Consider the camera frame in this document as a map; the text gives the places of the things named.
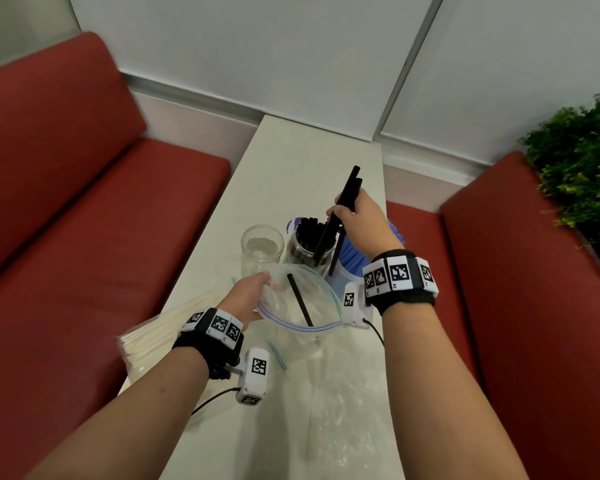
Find black wristband with markers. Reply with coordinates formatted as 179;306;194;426
362;249;439;317
172;308;245;381

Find small bunch of blue straws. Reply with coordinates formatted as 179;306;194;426
337;219;406;281

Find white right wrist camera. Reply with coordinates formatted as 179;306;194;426
341;282;375;329

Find black left wristband with markers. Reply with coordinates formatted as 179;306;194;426
172;308;245;381

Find clear glass jar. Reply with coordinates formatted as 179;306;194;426
285;217;342;275
240;224;285;278

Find person's left forearm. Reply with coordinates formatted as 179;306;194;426
25;347;211;480

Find black left camera cable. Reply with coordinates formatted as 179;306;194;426
191;387;241;417

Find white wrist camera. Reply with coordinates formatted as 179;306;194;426
341;282;375;329
225;348;270;407

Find frosted plastic jar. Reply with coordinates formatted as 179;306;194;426
327;272;367;301

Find person's right hand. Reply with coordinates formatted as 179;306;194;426
325;187;405;261

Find red sofa beside plant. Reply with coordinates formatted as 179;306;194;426
385;151;600;480

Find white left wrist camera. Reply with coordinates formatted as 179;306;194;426
225;348;270;407

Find clear plastic bag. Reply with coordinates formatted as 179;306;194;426
289;339;406;480

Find small bunch of black straws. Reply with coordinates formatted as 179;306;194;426
312;165;363;278
295;217;339;255

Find green plant hedge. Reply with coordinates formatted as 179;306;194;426
519;93;600;275

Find clear bag with white strips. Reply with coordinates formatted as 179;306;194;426
256;263;343;358

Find black right camera cable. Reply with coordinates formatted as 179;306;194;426
362;318;386;348

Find black right wristband with markers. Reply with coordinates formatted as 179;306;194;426
362;249;439;317

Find person's left hand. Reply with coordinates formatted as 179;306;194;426
217;271;273;331

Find person's right forearm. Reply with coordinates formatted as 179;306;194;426
382;304;531;480

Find black camera cable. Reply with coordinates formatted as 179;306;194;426
191;387;241;417
362;318;386;348

